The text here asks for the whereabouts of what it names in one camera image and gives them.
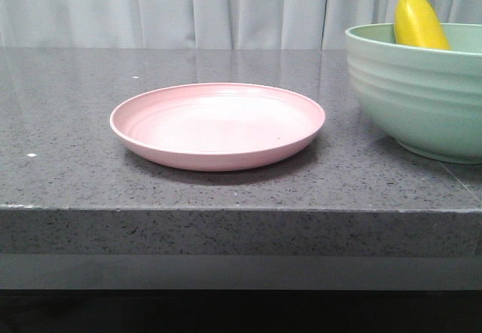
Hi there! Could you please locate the yellow banana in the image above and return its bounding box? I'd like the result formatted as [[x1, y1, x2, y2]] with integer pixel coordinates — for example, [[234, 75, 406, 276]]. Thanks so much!
[[394, 0, 450, 50]]

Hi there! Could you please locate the pink plate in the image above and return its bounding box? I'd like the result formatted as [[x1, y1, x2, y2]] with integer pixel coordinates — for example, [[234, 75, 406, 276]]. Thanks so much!
[[109, 83, 325, 172]]

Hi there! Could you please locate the green bowl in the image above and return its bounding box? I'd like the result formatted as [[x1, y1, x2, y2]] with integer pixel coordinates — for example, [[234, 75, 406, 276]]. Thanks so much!
[[346, 23, 481, 164]]

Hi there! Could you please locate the white curtain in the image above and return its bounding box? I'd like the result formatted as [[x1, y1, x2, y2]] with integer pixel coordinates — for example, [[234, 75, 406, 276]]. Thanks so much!
[[1, 0, 481, 50]]

